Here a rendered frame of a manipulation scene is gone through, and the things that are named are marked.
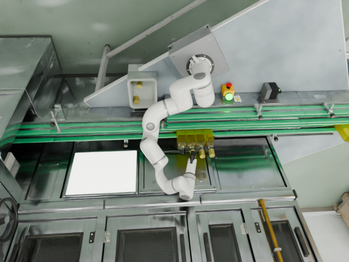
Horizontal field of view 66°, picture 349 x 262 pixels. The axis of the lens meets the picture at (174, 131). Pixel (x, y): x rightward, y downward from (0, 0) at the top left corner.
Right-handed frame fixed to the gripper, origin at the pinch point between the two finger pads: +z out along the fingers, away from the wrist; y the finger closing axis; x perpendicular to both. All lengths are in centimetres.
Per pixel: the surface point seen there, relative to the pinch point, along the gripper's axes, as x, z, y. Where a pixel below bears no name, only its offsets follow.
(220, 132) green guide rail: -15.5, 25.8, -3.3
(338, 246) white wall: -242, 113, -315
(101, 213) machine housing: 45, -40, -14
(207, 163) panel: -9.4, 5.3, -12.0
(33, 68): 114, 33, 24
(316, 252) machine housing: -71, -38, -16
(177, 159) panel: 9.9, 5.2, -12.4
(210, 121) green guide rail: -7.6, 25.2, 6.0
